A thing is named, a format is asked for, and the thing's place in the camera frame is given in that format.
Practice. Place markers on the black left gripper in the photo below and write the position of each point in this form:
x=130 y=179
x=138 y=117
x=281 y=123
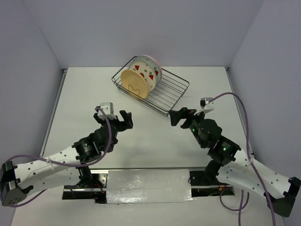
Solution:
x=127 y=124

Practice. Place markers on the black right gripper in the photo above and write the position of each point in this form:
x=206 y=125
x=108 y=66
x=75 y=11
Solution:
x=184 y=113

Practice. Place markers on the yellow plate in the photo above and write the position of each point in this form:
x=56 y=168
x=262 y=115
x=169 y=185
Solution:
x=134 y=83

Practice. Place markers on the watermelon pattern plate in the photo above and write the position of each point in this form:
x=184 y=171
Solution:
x=153 y=64
x=147 y=71

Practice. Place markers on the pink plate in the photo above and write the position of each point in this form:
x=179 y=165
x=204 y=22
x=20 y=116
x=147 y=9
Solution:
x=156 y=63

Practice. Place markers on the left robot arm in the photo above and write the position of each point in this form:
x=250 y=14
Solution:
x=65 y=168

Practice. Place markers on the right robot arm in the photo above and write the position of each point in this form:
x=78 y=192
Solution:
x=230 y=163

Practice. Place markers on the silver taped base cover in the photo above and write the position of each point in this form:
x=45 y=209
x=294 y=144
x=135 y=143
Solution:
x=148 y=186

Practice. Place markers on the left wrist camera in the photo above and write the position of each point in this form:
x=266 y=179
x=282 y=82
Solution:
x=106 y=108

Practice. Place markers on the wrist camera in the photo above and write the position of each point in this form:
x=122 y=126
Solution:
x=106 y=108
x=206 y=105

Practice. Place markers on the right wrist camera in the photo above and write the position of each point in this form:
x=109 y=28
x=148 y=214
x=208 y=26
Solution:
x=206 y=105

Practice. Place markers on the black wire dish rack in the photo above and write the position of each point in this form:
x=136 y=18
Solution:
x=165 y=95

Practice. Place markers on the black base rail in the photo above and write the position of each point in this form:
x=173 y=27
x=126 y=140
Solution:
x=96 y=189

